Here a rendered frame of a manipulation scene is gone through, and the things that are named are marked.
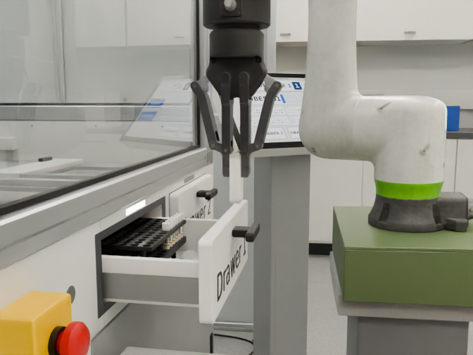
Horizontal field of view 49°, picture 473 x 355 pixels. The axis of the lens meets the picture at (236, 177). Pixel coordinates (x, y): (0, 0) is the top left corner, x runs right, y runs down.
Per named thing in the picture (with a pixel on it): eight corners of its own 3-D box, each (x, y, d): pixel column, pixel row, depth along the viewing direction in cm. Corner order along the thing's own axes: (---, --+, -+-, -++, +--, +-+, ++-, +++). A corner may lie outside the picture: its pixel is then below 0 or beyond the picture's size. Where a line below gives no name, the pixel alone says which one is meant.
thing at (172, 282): (236, 253, 93) (236, 219, 92) (201, 308, 68) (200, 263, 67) (29, 243, 100) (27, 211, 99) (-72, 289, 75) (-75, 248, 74)
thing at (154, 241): (186, 222, 89) (186, 219, 89) (151, 251, 72) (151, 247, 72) (175, 222, 90) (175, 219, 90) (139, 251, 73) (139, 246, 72)
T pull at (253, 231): (260, 230, 82) (260, 222, 82) (253, 243, 75) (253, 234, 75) (237, 229, 83) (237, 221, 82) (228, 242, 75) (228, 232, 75)
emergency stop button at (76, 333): (94, 354, 51) (93, 315, 50) (74, 375, 47) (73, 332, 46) (65, 351, 51) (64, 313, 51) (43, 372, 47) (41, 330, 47)
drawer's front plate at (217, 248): (248, 259, 94) (248, 198, 93) (212, 326, 66) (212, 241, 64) (238, 258, 95) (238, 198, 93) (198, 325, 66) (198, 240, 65)
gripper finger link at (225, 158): (230, 141, 73) (209, 141, 74) (230, 177, 74) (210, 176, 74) (232, 140, 75) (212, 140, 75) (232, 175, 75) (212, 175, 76)
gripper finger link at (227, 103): (231, 72, 71) (220, 72, 71) (229, 155, 72) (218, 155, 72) (236, 74, 74) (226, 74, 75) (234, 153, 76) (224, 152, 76)
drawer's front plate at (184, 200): (212, 218, 127) (212, 174, 126) (179, 251, 99) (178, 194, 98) (205, 218, 128) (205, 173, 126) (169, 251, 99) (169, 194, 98)
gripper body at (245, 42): (199, 27, 69) (200, 98, 70) (264, 25, 67) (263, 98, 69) (212, 34, 76) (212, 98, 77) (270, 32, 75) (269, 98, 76)
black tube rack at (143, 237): (186, 256, 90) (186, 219, 89) (152, 291, 73) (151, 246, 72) (66, 249, 94) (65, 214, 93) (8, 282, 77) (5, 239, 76)
